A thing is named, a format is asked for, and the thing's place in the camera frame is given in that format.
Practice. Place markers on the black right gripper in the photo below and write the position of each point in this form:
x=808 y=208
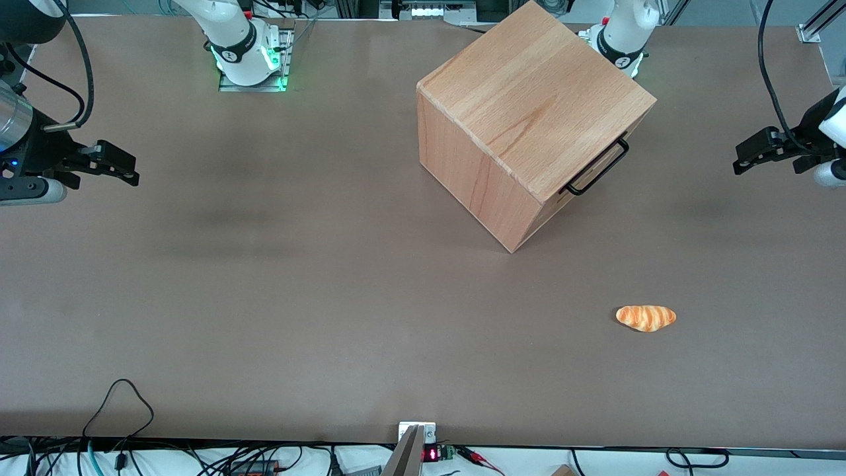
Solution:
x=45 y=149

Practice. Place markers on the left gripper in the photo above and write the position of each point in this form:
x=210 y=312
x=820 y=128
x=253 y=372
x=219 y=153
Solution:
x=807 y=131

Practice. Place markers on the wooden drawer with light interior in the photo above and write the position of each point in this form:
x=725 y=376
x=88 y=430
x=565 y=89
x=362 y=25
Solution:
x=598 y=153

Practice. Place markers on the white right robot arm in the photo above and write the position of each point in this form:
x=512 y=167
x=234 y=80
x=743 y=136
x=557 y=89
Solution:
x=232 y=36

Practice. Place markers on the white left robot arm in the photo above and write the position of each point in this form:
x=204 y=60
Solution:
x=624 y=30

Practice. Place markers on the wooden drawer cabinet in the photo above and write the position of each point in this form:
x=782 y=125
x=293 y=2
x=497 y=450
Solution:
x=522 y=86

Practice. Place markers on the orange striped toy bread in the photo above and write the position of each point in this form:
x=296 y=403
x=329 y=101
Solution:
x=646 y=318

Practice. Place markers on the black power adapter box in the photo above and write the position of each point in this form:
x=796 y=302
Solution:
x=254 y=468

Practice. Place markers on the red digit display module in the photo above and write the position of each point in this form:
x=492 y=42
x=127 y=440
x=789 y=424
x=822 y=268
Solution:
x=431 y=454

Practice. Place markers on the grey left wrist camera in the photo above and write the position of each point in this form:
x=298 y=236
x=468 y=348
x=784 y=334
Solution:
x=831 y=175

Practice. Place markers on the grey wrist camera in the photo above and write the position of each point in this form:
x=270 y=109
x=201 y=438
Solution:
x=30 y=190
x=831 y=175

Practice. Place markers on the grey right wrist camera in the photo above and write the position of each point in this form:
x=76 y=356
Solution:
x=30 y=190

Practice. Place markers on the aluminium frame profile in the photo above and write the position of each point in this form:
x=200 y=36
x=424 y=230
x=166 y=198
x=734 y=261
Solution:
x=819 y=23

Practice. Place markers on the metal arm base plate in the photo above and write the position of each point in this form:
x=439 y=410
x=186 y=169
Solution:
x=285 y=56

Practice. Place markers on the grey camera mount bar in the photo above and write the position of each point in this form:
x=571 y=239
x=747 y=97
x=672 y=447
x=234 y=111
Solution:
x=404 y=456

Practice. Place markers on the silver metal bracket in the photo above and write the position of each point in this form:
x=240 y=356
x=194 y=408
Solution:
x=429 y=431

